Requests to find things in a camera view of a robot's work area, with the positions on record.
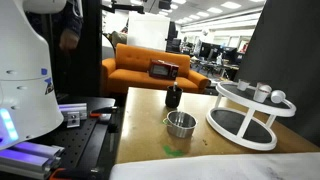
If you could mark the person in dark clothes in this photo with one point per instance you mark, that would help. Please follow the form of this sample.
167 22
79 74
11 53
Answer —
68 38

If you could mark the black marker white cap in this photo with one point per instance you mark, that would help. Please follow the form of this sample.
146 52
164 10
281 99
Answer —
175 86

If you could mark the green tape patch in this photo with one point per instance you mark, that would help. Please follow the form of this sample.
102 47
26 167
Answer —
172 151

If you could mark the short aluminium bracket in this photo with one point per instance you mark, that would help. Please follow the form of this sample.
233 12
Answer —
73 115

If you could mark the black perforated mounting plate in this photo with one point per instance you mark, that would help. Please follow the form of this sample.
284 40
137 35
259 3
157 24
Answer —
80 140

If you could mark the black curtain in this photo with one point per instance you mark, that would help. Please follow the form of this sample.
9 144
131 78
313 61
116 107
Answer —
286 50

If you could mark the orange sofa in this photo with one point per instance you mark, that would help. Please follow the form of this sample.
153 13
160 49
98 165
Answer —
133 73

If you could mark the black mug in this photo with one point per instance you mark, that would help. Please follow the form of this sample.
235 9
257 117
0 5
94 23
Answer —
173 98

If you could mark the small metal pot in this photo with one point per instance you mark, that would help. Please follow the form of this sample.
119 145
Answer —
180 126

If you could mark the white two-tier round stand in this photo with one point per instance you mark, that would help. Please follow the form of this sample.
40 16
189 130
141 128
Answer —
246 123

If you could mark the long aluminium rail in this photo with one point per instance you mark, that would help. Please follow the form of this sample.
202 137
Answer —
26 158

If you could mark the white board panel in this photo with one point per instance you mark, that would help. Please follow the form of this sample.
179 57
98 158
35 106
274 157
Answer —
148 31

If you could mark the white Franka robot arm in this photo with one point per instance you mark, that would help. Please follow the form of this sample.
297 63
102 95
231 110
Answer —
23 66

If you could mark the red toy microwave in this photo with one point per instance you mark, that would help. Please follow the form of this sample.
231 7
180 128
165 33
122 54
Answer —
163 70

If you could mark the orange black clamp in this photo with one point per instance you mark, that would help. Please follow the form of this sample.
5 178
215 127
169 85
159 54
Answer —
105 110
73 174

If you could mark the white cloth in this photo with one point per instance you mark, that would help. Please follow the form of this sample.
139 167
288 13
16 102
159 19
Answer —
213 166

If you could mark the computer monitors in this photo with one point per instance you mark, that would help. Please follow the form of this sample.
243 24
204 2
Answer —
216 51

